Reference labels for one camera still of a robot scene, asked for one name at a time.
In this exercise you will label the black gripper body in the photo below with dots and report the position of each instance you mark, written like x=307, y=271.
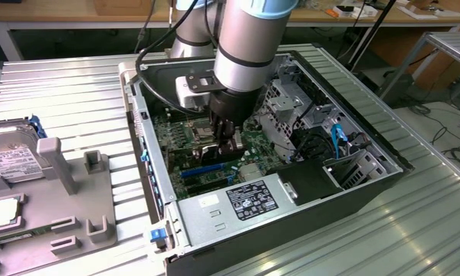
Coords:
x=233, y=106

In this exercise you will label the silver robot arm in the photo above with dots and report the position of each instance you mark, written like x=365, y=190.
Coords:
x=249, y=43

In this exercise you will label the CPU socket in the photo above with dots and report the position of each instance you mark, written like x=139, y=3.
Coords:
x=201, y=130

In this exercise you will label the green motherboard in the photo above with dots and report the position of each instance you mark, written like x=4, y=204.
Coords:
x=259, y=155

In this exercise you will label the silver chipset heatsink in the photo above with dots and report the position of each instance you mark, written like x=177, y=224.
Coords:
x=251, y=172

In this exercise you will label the blue expansion slot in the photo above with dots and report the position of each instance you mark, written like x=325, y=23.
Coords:
x=203, y=171

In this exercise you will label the silver perforated disk bay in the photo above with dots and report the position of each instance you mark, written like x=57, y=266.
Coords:
x=287, y=106

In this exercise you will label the short black expansion slot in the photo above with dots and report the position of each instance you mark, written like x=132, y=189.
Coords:
x=208, y=187

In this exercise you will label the black plastic air shroud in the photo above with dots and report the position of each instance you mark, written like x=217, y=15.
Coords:
x=311, y=181

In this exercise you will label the silver power supply unit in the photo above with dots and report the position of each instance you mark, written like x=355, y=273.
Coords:
x=207, y=218

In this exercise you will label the silver slanted disk bay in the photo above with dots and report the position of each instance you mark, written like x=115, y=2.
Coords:
x=361, y=169

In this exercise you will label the open black PC case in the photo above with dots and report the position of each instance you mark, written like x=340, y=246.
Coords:
x=252, y=244

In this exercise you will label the blue case latch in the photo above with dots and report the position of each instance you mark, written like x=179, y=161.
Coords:
x=157, y=234

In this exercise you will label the black equipment box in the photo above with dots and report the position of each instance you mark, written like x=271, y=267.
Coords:
x=399, y=83

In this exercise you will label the small black white box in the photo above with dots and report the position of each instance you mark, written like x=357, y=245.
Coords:
x=344, y=10

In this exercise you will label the black slanted pole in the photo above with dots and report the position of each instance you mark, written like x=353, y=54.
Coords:
x=372, y=31

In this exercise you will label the brown cardboard box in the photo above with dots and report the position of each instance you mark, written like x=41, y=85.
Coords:
x=115, y=7

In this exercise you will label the blue disk carrier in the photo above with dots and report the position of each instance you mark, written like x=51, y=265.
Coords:
x=37, y=128

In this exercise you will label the grey parts rack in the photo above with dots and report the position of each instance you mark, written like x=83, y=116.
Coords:
x=41, y=212

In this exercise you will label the silver hard disk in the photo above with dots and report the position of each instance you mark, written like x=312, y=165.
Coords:
x=11, y=161

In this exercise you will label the white flat box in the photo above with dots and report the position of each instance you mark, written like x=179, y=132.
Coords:
x=418, y=13

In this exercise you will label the wooden desk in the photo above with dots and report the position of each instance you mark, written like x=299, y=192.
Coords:
x=41, y=16

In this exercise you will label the silver CPU chip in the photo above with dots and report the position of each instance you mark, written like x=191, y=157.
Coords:
x=0, y=211

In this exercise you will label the green RAM stick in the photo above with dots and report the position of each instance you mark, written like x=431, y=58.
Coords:
x=15, y=236

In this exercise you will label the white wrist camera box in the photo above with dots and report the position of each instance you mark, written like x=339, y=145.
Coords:
x=185, y=95

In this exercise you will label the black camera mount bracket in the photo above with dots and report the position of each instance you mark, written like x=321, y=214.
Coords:
x=191, y=79

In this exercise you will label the metal slat frame table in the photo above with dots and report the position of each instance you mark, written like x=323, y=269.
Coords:
x=456, y=46

